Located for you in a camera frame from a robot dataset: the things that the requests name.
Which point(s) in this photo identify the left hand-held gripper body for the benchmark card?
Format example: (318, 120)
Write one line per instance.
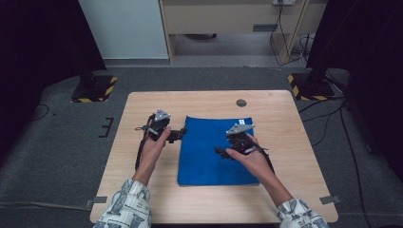
(158, 125)

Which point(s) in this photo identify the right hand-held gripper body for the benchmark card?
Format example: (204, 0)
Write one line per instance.
(240, 141)

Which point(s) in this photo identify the person's right hand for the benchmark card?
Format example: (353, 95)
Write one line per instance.
(255, 161)

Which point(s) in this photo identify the person's left hand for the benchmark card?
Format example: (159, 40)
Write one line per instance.
(151, 155)

